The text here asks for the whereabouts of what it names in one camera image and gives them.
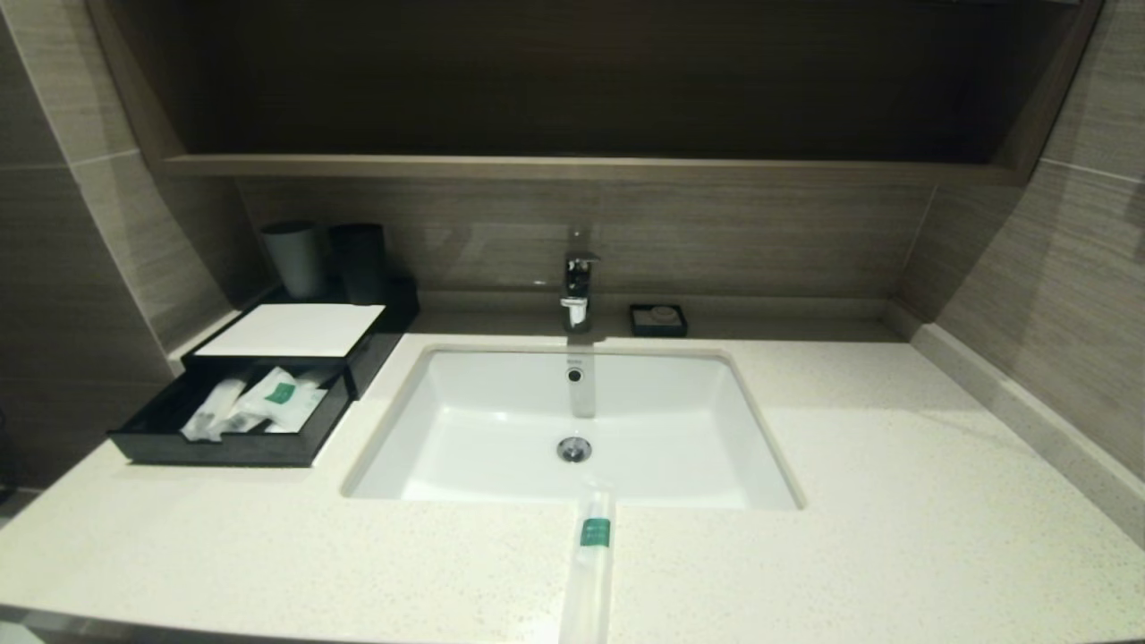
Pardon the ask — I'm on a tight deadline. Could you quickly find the black glossy drawer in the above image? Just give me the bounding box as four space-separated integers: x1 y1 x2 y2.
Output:
107 360 355 468

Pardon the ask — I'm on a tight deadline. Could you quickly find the small green label packet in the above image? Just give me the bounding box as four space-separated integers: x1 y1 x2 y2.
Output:
267 398 328 436

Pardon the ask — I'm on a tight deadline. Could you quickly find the white sink basin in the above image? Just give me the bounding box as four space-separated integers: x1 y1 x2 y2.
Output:
340 344 806 513

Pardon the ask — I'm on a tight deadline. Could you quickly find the wooden wall shelf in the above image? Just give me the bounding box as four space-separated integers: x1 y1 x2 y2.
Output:
85 0 1106 187

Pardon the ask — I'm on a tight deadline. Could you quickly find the long dental kit packet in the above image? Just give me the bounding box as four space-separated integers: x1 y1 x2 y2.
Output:
181 376 248 443

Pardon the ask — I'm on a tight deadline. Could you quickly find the black soap dish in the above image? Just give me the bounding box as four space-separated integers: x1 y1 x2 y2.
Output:
629 303 689 338

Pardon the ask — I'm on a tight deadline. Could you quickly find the chrome faucet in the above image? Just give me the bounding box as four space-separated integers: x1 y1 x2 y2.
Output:
560 228 602 334

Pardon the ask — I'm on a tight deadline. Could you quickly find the long green label packet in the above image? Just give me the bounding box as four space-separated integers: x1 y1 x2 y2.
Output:
558 479 618 644

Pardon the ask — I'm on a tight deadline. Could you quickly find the dark tumbler cup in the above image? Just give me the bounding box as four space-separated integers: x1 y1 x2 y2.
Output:
328 223 389 306

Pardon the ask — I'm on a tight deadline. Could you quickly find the black box white ribbed top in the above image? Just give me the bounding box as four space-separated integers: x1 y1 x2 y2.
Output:
179 275 420 401

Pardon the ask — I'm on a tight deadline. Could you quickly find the long plain frosted packet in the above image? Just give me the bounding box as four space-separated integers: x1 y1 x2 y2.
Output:
219 370 337 437

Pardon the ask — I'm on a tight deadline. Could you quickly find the grey cup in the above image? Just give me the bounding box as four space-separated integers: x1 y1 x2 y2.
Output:
261 221 329 301

